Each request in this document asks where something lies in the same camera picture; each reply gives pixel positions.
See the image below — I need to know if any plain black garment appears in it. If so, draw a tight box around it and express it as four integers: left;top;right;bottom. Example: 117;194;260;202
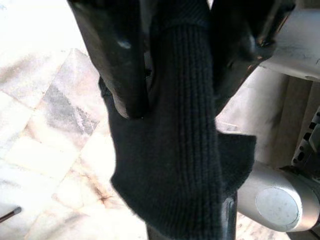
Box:
98;0;258;240

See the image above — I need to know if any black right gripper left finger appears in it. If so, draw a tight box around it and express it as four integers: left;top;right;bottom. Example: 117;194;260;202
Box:
66;0;149;119

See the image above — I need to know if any thin black rod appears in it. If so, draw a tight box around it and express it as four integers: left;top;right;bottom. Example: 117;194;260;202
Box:
6;205;23;219

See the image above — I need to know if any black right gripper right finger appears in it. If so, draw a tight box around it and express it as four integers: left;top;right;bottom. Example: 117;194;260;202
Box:
209;0;297;116

